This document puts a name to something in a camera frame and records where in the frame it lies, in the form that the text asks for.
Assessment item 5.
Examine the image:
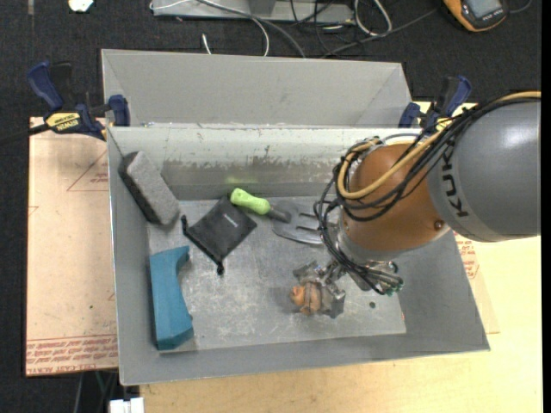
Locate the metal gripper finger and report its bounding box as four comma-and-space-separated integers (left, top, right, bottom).
319, 287, 347, 319
293, 262, 325, 282

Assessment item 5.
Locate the orange and brown toy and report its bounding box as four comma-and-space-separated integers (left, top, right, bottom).
289, 280, 325, 317

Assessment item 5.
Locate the grey metal bin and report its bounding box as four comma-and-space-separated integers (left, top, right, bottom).
101, 48, 492, 387

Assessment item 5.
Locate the black fabric pouch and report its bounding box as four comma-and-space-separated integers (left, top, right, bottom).
180, 195, 258, 276

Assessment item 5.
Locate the blue curved block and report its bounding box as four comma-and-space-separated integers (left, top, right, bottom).
148, 244, 195, 352

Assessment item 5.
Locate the grey sponge block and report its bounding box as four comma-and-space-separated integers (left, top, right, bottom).
117, 150, 182, 227

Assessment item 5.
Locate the brown cardboard board, red print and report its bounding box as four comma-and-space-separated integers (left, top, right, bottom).
25, 116, 501, 379

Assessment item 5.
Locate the green-handled grey spatula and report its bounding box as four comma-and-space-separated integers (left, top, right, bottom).
229, 187, 325, 246

